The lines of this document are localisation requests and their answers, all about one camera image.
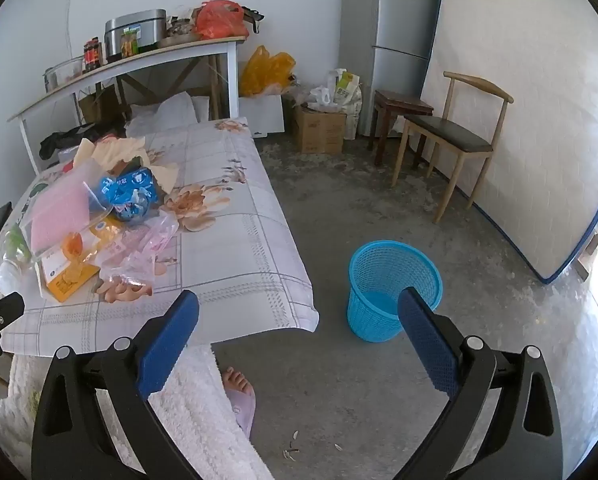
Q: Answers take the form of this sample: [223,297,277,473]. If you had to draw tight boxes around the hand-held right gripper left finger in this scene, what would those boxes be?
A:
[30,289,202,480]

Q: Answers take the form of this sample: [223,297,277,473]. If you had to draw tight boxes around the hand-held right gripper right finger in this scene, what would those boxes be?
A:
[397,286,564,480]

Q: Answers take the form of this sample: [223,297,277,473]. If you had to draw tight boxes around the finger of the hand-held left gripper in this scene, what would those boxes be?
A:
[0,291,26,367]

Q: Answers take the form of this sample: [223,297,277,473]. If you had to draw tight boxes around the orange box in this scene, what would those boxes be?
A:
[38,217,125,303]

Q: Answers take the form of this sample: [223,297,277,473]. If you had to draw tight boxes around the blue plastic waste basket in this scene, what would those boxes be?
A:
[347,240,443,343]

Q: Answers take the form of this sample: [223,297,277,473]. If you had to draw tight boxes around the green snack bag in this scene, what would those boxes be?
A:
[0,225,35,288]

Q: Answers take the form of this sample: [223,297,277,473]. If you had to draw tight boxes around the person's foot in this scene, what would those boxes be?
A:
[222,366,254,395]

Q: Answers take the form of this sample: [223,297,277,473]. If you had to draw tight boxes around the white fuzzy robe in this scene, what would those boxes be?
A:
[0,345,275,480]

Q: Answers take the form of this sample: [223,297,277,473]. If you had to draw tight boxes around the purple slipper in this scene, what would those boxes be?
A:
[226,385,257,441]

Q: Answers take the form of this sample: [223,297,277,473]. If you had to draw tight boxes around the clear pink plastic bag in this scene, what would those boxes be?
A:
[96,210,182,296]

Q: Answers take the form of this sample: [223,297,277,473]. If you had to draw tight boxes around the pink packet in clear bag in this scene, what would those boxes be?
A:
[22,180,112,256]

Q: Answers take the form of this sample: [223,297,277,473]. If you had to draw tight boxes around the scattered seed shells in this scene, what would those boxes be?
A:
[281,430,350,461]

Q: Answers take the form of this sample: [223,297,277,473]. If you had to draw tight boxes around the blue snack packet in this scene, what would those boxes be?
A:
[86,167,162,223]

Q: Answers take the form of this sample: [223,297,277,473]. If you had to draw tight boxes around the black bag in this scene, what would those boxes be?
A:
[39,122,125,161]

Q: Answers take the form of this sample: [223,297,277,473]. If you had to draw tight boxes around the beige cloth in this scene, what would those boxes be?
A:
[74,136,180,196]

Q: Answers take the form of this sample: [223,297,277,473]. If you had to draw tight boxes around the small cardboard box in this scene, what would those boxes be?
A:
[79,87,120,123]

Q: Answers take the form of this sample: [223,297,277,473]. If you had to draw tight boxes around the glass bowl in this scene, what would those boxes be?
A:
[43,57,85,93]

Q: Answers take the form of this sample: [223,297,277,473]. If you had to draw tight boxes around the brown cardboard box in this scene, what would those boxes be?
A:
[293,105,347,156]

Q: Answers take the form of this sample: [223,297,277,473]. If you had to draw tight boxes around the dark wooden stool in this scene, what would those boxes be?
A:
[368,89,435,168]

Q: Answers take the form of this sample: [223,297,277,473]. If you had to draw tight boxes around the white box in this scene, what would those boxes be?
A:
[238,94,286,138]

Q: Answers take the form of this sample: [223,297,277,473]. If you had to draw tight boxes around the white mattress with blue edge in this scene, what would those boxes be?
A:
[419,0,598,286]

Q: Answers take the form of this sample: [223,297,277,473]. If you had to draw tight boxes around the white sack with green label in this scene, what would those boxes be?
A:
[329,69,364,141]

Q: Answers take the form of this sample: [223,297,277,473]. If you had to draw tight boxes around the white plastic bag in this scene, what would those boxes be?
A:
[309,85,342,111]

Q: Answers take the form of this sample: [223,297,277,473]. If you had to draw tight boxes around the yellow plastic bag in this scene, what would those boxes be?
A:
[240,45,297,98]

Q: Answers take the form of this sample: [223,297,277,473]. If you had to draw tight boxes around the white desk with wooden top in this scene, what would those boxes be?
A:
[6,35,247,173]

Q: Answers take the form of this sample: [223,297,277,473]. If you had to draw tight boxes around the silver rice cooker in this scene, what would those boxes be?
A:
[104,8,167,58]

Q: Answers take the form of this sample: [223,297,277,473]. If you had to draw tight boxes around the red-orange plastic bag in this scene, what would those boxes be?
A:
[195,0,250,40]

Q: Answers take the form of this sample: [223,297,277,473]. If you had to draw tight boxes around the silver refrigerator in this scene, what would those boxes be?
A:
[339,0,447,138]

